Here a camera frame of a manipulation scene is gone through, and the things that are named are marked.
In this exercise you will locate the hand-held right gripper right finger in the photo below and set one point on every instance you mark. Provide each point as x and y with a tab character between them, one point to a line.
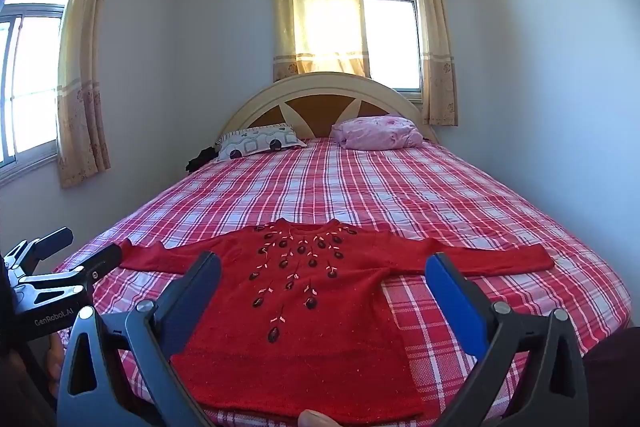
452	297

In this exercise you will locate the side window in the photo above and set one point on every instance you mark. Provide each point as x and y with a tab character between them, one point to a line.
32	72

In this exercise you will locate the bed with red checked sheet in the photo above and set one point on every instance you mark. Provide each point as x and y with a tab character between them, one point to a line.
400	197

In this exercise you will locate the person's right hand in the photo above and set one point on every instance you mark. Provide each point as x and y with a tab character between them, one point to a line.
316	419

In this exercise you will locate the person's left hand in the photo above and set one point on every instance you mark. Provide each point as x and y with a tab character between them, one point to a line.
54	359

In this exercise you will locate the dark cloth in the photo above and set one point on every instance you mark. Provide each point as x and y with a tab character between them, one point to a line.
201	159

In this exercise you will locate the cream and wood headboard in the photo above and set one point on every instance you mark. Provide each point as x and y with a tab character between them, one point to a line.
320	87

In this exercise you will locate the window behind headboard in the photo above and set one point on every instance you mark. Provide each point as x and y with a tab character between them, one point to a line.
390	37

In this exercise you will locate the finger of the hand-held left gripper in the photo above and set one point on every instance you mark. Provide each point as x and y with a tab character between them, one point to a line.
47	243
100	259

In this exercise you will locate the pink floral pillow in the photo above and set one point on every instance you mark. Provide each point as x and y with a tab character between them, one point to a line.
377	133

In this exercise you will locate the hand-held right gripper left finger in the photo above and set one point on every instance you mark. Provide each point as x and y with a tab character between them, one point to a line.
199	287

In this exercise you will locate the red embroidered sweater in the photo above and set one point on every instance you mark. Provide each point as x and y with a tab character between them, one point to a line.
310	332

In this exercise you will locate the white patterned pillow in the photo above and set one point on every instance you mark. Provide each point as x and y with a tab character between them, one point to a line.
260	141

